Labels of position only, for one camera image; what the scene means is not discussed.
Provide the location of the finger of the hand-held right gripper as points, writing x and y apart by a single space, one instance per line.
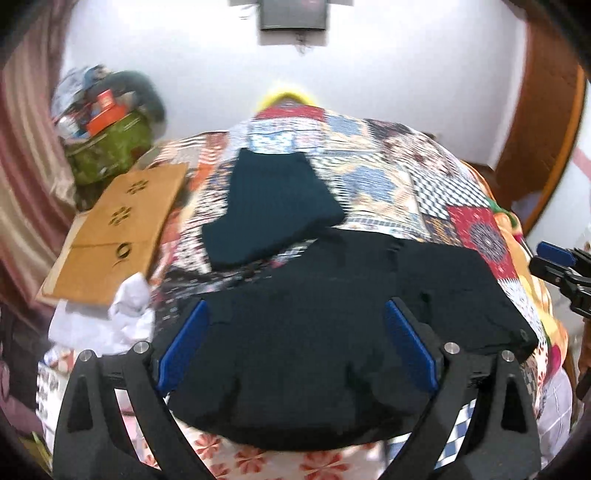
554 251
577 290

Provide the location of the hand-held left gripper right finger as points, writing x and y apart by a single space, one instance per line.
411 346

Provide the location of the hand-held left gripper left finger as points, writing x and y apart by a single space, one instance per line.
182 346

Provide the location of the black pants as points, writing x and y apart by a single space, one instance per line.
323 350

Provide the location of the folded dark teal pants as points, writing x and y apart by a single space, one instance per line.
272 212

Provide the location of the orange floral quilt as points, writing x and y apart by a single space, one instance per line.
540 300

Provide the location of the white crumpled cloth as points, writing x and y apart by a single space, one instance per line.
134 300

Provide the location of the wooden lap desk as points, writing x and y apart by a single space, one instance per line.
120 230

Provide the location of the wooden door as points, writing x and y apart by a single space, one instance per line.
540 92

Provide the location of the patchwork printed blanket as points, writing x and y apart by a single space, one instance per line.
369 175

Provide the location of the green bag with clutter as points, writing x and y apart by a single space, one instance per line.
111 147

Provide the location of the orange box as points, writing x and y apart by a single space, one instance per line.
108 120

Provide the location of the striped pink curtain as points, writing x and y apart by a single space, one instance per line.
27 161

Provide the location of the small red box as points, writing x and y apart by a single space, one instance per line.
105 100

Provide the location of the grey plush toy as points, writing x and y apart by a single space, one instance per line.
143 90

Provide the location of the yellow foam tube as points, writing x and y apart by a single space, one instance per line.
286 94

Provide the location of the pile of pale clothes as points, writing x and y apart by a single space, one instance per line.
74 87

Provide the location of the small black wall monitor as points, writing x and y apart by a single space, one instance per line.
293 14

